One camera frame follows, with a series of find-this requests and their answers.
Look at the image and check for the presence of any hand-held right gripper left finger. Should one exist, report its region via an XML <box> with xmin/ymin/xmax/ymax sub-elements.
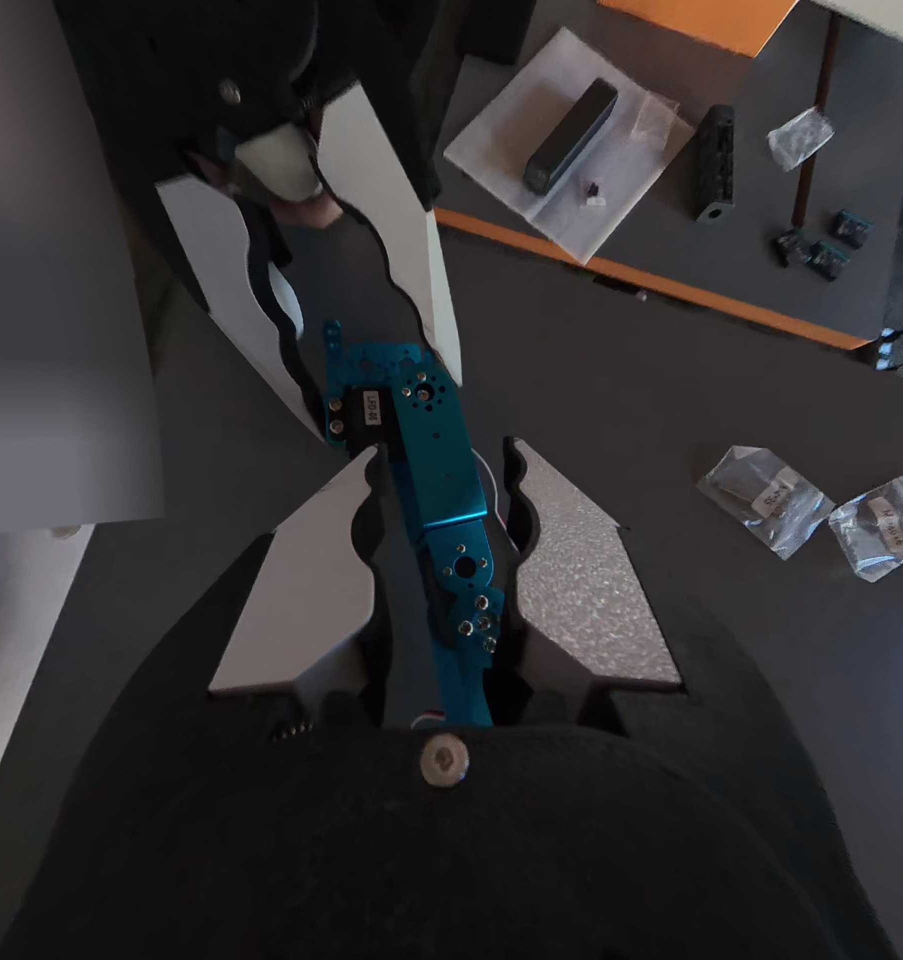
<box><xmin>207</xmin><ymin>446</ymin><xmax>394</xmax><ymax>727</ymax></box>

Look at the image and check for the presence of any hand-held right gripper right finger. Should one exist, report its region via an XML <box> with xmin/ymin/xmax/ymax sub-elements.
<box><xmin>489</xmin><ymin>437</ymin><xmax>684</xmax><ymax>725</ymax></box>

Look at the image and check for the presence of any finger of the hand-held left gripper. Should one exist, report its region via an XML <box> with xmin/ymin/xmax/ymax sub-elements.
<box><xmin>315</xmin><ymin>78</ymin><xmax>465</xmax><ymax>389</ymax></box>
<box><xmin>156</xmin><ymin>174</ymin><xmax>329</xmax><ymax>445</ymax></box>

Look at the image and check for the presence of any blue toy robot arm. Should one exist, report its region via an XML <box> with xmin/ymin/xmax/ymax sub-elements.
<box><xmin>322</xmin><ymin>318</ymin><xmax>507</xmax><ymax>729</ymax></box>

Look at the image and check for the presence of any grey desk orange edge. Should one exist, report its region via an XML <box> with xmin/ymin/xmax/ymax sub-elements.
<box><xmin>432</xmin><ymin>0</ymin><xmax>903</xmax><ymax>352</ymax></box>

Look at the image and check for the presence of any person's left hand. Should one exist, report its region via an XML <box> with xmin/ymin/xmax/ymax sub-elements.
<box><xmin>271</xmin><ymin>191</ymin><xmax>345</xmax><ymax>228</ymax></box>

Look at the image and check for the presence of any white paper sheet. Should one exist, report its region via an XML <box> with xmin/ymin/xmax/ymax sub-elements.
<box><xmin>442</xmin><ymin>26</ymin><xmax>699</xmax><ymax>265</ymax></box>

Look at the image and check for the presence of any black rectangular case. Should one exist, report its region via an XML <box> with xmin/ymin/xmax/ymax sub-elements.
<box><xmin>522</xmin><ymin>78</ymin><xmax>620</xmax><ymax>198</ymax></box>

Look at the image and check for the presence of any small clear screw bag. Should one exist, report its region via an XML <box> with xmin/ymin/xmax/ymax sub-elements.
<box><xmin>828</xmin><ymin>473</ymin><xmax>903</xmax><ymax>583</ymax></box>
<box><xmin>696</xmin><ymin>445</ymin><xmax>837</xmax><ymax>561</ymax></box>

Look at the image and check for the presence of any small clear plastic bag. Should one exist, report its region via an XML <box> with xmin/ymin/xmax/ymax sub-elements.
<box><xmin>630</xmin><ymin>90</ymin><xmax>684</xmax><ymax>142</ymax></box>
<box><xmin>766</xmin><ymin>106</ymin><xmax>837</xmax><ymax>173</ymax></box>

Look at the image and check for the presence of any person's white shirt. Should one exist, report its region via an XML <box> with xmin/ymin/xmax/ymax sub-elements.
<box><xmin>0</xmin><ymin>523</ymin><xmax>96</xmax><ymax>785</ymax></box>

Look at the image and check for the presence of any black textured block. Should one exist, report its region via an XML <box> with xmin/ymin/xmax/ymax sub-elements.
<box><xmin>693</xmin><ymin>103</ymin><xmax>738</xmax><ymax>224</ymax></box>

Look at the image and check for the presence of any orange white cardboard box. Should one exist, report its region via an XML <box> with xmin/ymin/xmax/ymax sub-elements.
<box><xmin>597</xmin><ymin>0</ymin><xmax>903</xmax><ymax>60</ymax></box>

